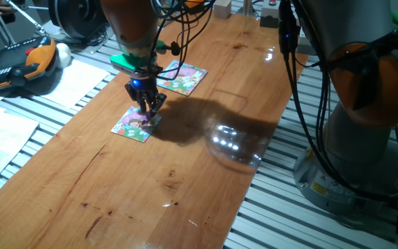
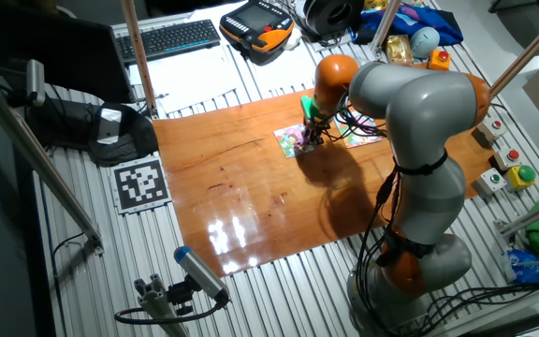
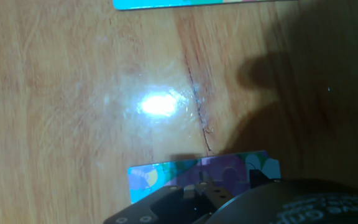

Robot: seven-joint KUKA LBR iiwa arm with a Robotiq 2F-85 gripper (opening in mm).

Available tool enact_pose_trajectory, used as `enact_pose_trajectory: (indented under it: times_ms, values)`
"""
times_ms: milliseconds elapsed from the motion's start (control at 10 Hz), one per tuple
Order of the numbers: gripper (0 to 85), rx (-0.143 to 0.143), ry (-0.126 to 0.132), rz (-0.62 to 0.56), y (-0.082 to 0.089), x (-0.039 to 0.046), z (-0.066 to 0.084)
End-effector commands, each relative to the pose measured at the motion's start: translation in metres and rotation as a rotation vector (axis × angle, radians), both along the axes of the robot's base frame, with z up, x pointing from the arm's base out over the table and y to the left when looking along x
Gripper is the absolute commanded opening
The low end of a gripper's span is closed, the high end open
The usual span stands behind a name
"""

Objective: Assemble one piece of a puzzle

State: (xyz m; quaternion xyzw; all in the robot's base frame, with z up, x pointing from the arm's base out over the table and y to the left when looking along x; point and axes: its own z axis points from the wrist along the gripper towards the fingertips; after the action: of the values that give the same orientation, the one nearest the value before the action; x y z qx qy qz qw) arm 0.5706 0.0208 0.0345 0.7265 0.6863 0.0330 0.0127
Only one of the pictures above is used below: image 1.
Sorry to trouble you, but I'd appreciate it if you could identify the black filament spool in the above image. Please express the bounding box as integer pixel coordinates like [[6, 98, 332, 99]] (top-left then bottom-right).
[[48, 0, 108, 41]]

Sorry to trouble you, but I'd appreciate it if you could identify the complete cartoon puzzle picture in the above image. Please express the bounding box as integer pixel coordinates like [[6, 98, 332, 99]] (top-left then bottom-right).
[[156, 60, 209, 97]]

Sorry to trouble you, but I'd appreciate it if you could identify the glossy wooden board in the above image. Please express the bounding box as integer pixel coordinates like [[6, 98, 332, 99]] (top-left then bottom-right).
[[0, 13, 309, 249]]

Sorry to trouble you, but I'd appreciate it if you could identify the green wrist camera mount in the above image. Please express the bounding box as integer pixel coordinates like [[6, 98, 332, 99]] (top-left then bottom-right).
[[109, 41, 167, 75]]

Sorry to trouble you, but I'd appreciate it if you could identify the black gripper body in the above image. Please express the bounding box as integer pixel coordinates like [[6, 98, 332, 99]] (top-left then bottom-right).
[[124, 74, 168, 104]]

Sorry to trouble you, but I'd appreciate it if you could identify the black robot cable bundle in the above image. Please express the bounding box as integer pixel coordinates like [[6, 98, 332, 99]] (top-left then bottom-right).
[[150, 0, 398, 201]]

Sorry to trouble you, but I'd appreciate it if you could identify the beige box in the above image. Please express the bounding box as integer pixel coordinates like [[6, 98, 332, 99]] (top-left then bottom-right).
[[214, 0, 233, 20]]

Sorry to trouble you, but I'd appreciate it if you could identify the frame pole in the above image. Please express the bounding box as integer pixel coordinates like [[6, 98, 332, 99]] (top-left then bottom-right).
[[236, 0, 258, 17]]

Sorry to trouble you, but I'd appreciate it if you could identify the white paper sheet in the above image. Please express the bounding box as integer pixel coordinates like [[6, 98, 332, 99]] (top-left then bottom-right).
[[41, 59, 111, 110], [0, 106, 40, 198]]

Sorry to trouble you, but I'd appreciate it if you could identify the black and orange teach pendant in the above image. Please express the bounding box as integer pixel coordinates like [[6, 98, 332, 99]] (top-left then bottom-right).
[[0, 35, 58, 93]]

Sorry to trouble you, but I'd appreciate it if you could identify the cartoon puzzle with missing piece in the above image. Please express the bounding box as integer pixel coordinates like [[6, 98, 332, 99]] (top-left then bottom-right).
[[111, 105, 163, 144]]

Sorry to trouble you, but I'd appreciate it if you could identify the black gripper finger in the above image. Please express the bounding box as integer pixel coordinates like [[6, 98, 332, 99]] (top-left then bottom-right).
[[149, 100, 161, 118], [137, 97, 149, 114]]

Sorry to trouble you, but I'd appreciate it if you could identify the white computer mouse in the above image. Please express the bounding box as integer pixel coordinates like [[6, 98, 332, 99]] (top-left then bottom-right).
[[55, 42, 73, 69]]

